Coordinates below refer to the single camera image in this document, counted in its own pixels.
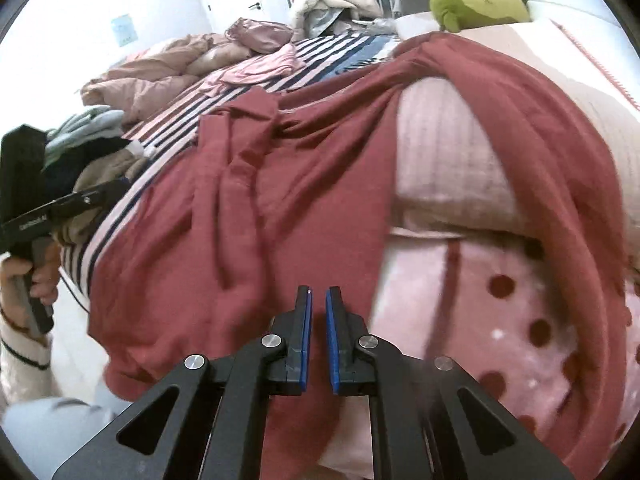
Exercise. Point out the person's left forearm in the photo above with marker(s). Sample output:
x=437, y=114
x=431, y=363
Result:
x=20, y=360

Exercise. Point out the pink ribbed pillow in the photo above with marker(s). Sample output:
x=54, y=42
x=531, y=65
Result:
x=580, y=75
x=445, y=150

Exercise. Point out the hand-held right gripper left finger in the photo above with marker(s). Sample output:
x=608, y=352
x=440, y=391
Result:
x=306, y=325

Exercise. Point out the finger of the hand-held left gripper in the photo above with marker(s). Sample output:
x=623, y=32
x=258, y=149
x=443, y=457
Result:
x=90, y=195

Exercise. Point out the person's light trouser leg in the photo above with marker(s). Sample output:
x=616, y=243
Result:
x=55, y=425

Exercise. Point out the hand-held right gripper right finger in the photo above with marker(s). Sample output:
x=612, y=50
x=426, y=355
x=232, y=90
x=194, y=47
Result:
x=332, y=330

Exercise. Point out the pink puffy duvet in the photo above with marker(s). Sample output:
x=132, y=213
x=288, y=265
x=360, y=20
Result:
x=150, y=70

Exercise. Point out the beige clothes heap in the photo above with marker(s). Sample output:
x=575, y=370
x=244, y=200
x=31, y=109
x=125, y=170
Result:
x=330, y=7

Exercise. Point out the dark red garment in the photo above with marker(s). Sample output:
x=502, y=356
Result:
x=280, y=190

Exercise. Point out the pink garment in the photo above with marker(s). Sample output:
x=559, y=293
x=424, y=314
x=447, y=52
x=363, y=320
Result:
x=255, y=67

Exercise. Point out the person's left hand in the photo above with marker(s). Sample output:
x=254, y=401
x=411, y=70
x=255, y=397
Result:
x=42, y=270

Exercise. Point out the pile of folded clothes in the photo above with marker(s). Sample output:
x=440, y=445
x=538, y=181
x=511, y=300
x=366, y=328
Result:
x=85, y=155

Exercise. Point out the pink polka dot blanket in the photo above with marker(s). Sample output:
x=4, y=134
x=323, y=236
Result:
x=505, y=320

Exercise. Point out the striped bed sheet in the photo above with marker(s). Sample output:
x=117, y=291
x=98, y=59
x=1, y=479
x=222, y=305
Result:
x=200, y=105

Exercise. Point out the green plush toy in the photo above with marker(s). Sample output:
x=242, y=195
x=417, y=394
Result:
x=475, y=0

